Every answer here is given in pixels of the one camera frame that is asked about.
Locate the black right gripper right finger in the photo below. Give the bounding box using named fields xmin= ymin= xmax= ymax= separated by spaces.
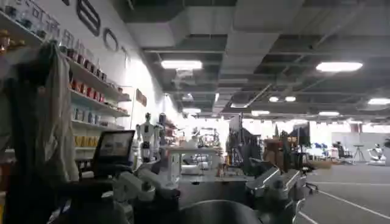
xmin=245 ymin=166 xmax=307 ymax=200

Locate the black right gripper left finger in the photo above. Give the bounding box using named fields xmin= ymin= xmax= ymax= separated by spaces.
xmin=112 ymin=168 xmax=181 ymax=204

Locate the black computer monitor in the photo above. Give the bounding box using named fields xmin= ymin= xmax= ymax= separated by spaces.
xmin=91 ymin=130 xmax=136 ymax=178

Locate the white humanoid robot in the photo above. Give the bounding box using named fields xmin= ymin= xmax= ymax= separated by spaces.
xmin=135 ymin=112 xmax=163 ymax=164

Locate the dark standing screen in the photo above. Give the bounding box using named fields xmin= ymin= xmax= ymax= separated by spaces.
xmin=288 ymin=123 xmax=312 ymax=147

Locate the white table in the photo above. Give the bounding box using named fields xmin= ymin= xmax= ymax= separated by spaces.
xmin=164 ymin=145 xmax=222 ymax=183

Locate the grey counter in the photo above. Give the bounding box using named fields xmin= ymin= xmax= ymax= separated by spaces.
xmin=178 ymin=173 xmax=249 ymax=206

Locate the round stool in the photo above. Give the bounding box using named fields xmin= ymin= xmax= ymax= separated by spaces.
xmin=352 ymin=144 xmax=367 ymax=163

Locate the beige hanging garment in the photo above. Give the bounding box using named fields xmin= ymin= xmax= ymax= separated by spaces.
xmin=41 ymin=42 xmax=80 ymax=183

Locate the white wheeled robot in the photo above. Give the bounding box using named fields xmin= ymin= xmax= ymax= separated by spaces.
xmin=366 ymin=142 xmax=387 ymax=166

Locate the dark hanging garment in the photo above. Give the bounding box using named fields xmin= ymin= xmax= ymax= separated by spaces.
xmin=2 ymin=57 xmax=77 ymax=224

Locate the wall shelf with goods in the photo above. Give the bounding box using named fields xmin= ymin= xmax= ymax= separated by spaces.
xmin=0 ymin=0 xmax=132 ymax=161

